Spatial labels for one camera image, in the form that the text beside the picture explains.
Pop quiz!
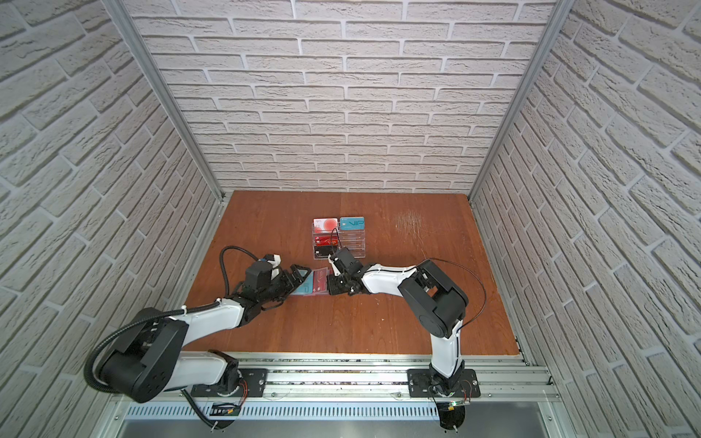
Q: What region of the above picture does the red leather card wallet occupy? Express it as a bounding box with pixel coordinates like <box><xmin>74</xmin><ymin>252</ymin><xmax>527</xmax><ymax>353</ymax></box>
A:
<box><xmin>306</xmin><ymin>268</ymin><xmax>329</xmax><ymax>297</ymax></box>

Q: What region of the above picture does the clear acrylic card display stand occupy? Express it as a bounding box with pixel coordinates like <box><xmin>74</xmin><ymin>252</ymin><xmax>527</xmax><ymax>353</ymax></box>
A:
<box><xmin>311</xmin><ymin>221</ymin><xmax>366</xmax><ymax>260</ymax></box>

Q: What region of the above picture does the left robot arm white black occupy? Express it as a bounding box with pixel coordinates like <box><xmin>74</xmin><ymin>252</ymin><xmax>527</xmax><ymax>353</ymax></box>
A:
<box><xmin>83</xmin><ymin>255</ymin><xmax>312</xmax><ymax>403</ymax></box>

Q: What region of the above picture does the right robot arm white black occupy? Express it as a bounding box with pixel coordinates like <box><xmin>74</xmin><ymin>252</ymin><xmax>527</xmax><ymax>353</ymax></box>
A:
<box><xmin>327</xmin><ymin>248</ymin><xmax>468</xmax><ymax>393</ymax></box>

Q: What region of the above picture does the black VIP card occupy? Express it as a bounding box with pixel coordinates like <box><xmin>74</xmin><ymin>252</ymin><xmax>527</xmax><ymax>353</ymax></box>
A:
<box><xmin>314</xmin><ymin>246</ymin><xmax>337</xmax><ymax>258</ymax></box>

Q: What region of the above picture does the red VIP card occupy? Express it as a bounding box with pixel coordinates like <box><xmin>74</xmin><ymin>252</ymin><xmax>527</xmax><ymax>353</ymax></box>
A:
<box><xmin>313</xmin><ymin>235</ymin><xmax>339</xmax><ymax>246</ymax></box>

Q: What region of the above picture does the white red circle card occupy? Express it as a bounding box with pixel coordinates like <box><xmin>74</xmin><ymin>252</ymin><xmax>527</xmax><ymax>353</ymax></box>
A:
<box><xmin>312</xmin><ymin>218</ymin><xmax>339</xmax><ymax>234</ymax></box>

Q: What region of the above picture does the teal VIP card in stand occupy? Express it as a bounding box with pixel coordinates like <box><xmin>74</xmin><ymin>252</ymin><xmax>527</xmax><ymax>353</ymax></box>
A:
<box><xmin>339</xmin><ymin>216</ymin><xmax>365</xmax><ymax>232</ymax></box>

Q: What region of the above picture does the small circuit board left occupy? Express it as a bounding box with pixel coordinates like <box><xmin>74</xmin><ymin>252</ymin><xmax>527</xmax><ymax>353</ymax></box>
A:
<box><xmin>210</xmin><ymin>403</ymin><xmax>242</xmax><ymax>417</ymax></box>

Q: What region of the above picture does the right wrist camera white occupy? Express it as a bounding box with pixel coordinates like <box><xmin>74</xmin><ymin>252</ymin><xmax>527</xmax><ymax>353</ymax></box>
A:
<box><xmin>328</xmin><ymin>256</ymin><xmax>339</xmax><ymax>277</ymax></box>

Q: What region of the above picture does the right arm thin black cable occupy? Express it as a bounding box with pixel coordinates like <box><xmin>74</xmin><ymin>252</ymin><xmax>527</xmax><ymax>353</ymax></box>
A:
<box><xmin>327</xmin><ymin>226</ymin><xmax>489</xmax><ymax>330</ymax></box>

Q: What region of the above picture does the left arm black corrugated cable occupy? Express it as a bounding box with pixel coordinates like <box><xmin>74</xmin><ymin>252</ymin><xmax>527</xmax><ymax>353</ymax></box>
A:
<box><xmin>83</xmin><ymin>245</ymin><xmax>269</xmax><ymax>395</ymax></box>

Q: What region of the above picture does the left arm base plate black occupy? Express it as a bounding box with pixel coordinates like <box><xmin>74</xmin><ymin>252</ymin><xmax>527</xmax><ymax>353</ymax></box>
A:
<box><xmin>190</xmin><ymin>368</ymin><xmax>268</xmax><ymax>399</ymax></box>

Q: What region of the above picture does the aluminium mounting rail frame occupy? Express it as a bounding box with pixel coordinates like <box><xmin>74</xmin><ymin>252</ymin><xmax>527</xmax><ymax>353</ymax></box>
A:
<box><xmin>95</xmin><ymin>352</ymin><xmax>574</xmax><ymax>437</ymax></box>

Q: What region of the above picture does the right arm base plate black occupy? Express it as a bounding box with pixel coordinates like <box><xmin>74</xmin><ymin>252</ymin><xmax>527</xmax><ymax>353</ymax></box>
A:
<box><xmin>407</xmin><ymin>368</ymin><xmax>481</xmax><ymax>400</ymax></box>

